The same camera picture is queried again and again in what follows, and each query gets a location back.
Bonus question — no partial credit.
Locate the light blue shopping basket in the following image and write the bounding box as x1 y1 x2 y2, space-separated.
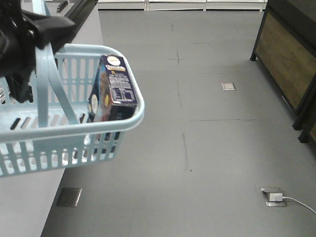
0 0 146 177

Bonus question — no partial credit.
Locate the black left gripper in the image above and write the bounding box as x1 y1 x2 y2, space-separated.
0 0 76 103

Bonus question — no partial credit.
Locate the white supermarket shelf unit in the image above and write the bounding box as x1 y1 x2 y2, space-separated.
97 0 267 11

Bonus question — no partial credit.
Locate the wooden black-framed display stand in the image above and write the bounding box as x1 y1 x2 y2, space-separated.
250 0 316 130

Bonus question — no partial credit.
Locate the closed steel floor socket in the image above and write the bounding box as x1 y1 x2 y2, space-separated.
56 187 82 207

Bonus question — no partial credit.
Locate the far steel floor socket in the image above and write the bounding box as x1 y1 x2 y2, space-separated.
221 82 236 91

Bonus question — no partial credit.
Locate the white power adapter plug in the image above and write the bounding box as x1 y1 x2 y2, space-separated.
268 192 283 202

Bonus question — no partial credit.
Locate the white power cable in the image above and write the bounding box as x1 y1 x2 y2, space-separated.
282 196 316 214

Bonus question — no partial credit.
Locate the dark blue Chocofello cookie box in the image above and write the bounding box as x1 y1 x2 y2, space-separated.
87 54 138 123

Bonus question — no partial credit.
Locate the near white chest freezer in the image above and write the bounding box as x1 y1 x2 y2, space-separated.
0 169 64 237

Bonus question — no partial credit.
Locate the open steel floor socket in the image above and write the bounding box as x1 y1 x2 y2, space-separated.
260 188 287 207

